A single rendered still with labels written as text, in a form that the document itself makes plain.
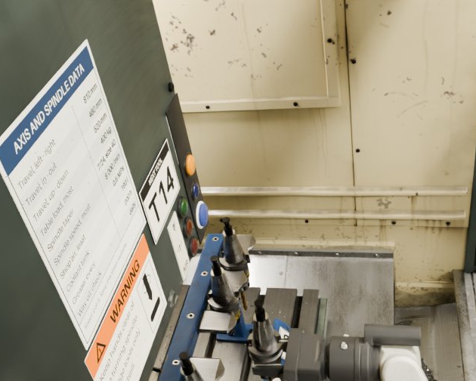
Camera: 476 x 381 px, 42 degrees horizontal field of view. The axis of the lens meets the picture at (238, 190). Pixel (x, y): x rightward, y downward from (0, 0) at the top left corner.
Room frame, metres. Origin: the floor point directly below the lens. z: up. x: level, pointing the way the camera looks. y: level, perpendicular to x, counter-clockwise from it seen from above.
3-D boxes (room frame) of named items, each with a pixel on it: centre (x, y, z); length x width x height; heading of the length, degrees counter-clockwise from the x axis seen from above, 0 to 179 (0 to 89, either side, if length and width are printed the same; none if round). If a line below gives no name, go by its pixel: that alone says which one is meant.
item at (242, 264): (0.95, 0.03, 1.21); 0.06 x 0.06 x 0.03
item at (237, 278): (0.90, 0.05, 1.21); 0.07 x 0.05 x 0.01; 72
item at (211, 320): (0.80, 0.09, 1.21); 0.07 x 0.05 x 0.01; 72
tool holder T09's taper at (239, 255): (0.95, 0.03, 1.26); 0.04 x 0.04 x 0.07
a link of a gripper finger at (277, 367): (0.68, 0.01, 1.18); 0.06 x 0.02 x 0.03; 72
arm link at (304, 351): (0.68, -0.09, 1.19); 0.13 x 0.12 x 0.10; 162
